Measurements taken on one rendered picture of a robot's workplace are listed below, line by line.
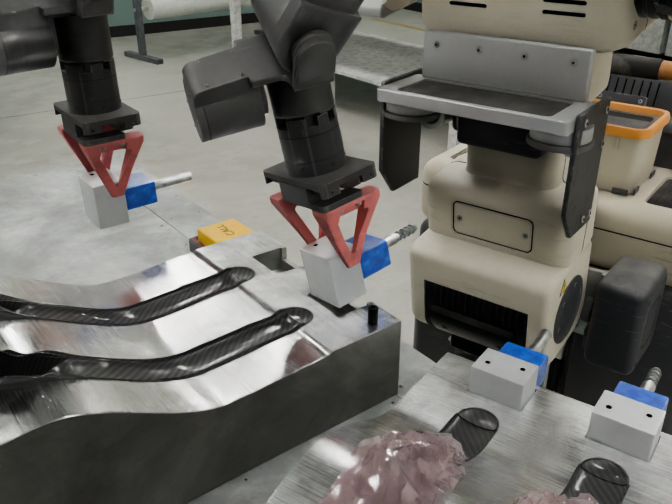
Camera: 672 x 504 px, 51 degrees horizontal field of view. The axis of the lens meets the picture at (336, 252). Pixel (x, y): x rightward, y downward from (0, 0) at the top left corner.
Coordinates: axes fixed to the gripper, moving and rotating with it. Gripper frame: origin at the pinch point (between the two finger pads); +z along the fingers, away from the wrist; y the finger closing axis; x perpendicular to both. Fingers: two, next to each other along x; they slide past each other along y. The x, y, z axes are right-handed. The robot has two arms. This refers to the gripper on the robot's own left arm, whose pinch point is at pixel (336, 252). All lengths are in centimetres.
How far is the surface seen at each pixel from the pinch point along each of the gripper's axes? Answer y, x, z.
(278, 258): -13.4, 0.5, 4.5
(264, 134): -302, 160, 73
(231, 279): -10.9, -7.0, 3.0
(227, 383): 4.6, -16.6, 4.1
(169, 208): -52, 3, 7
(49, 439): 7.6, -31.2, -1.3
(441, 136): -239, 237, 94
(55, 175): -78, -6, 2
